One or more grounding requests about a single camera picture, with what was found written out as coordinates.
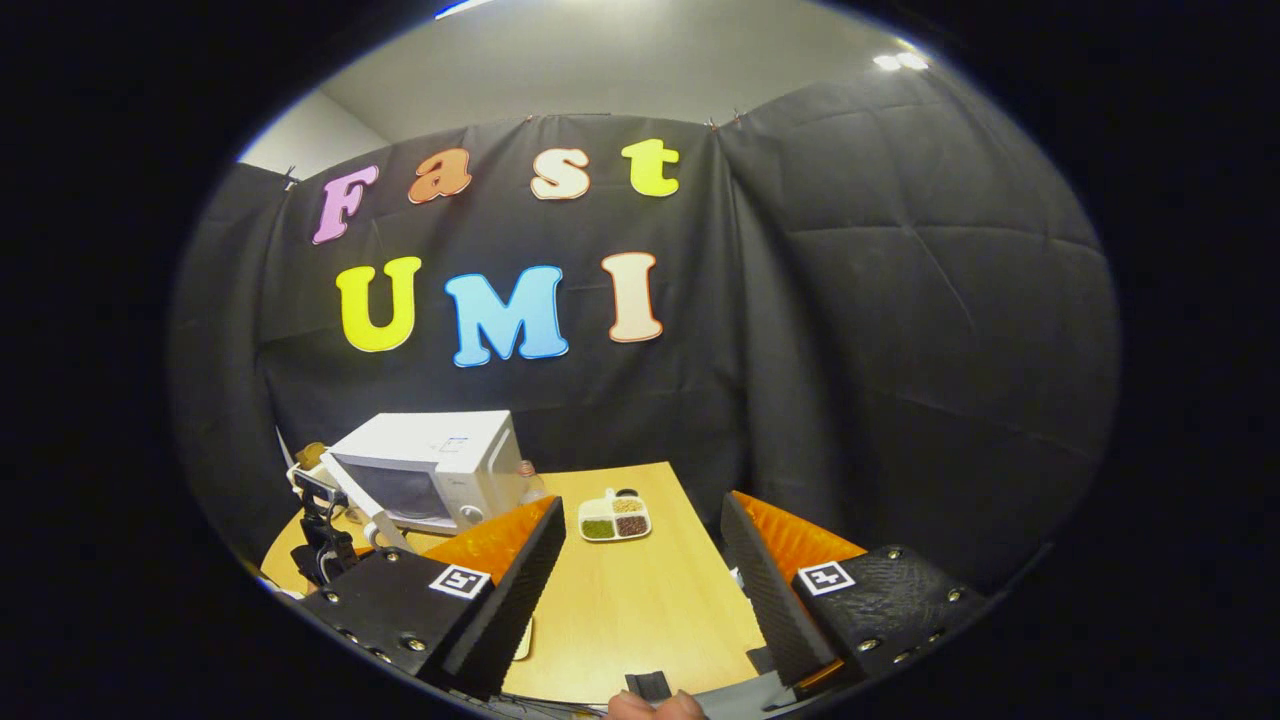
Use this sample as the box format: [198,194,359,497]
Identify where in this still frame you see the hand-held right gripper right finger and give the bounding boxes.
[720,490,988,691]

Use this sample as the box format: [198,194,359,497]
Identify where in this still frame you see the white divided dish of beans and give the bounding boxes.
[578,488,653,543]

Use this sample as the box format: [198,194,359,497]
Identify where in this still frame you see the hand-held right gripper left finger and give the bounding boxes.
[300,495,567,699]

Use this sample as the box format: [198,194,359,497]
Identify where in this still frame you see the white microwave oven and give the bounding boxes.
[320,410,526,553]

